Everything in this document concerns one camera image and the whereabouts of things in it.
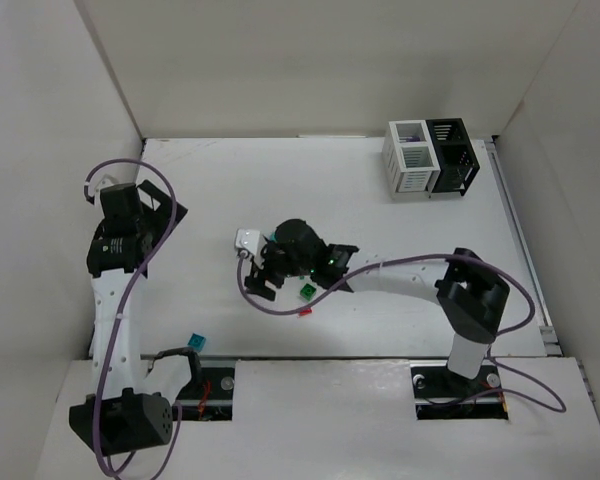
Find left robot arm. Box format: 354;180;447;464
69;180;202;457

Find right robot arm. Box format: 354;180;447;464
234;219;510;380

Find green square lego lower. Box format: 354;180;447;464
299;283;317;302

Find teal square lego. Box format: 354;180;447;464
187;333;206;351

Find white slotted container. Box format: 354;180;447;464
382;120;439;200

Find black slotted container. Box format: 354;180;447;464
426;118;480;196

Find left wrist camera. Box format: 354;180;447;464
83;174;120;205

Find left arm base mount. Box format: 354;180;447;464
149;347;236;422

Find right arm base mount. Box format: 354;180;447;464
411;364;508;420

